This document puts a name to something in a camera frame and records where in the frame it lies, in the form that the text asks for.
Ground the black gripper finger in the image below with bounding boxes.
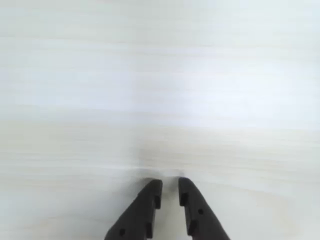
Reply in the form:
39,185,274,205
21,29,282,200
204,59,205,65
104,179,164,240
178,177,231,240

